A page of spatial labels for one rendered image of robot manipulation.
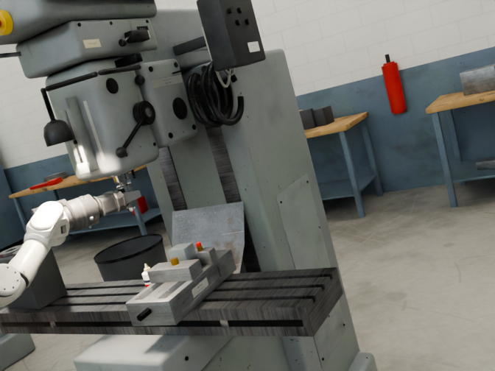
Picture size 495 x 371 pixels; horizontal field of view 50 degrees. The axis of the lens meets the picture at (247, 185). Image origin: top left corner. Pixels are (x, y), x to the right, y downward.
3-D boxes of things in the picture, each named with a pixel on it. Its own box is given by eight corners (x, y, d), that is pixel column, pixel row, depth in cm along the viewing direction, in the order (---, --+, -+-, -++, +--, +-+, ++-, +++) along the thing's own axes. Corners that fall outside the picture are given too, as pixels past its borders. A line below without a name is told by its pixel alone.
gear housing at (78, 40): (83, 57, 136) (71, 18, 134) (23, 80, 149) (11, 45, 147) (161, 48, 164) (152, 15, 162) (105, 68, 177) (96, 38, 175)
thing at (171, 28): (144, 76, 157) (123, 7, 153) (90, 93, 168) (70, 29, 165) (263, 54, 224) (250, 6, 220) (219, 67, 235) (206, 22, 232)
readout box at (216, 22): (240, 64, 152) (220, -10, 148) (214, 72, 157) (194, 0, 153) (270, 58, 169) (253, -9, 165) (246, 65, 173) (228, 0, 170)
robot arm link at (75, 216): (86, 211, 147) (45, 225, 140) (88, 238, 153) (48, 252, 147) (68, 187, 153) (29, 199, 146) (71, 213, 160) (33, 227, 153)
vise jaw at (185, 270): (192, 280, 146) (188, 267, 146) (150, 283, 154) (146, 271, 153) (203, 271, 151) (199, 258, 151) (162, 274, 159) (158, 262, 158)
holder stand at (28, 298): (39, 310, 182) (19, 255, 178) (6, 307, 195) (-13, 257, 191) (68, 293, 191) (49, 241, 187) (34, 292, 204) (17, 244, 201)
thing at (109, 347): (173, 403, 139) (160, 363, 137) (82, 394, 157) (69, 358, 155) (258, 311, 181) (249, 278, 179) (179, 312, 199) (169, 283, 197)
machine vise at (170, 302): (176, 325, 137) (163, 286, 135) (132, 326, 145) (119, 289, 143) (236, 269, 167) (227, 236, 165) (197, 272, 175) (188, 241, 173)
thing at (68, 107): (90, 172, 146) (65, 98, 142) (79, 174, 148) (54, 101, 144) (99, 168, 149) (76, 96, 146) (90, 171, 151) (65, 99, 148)
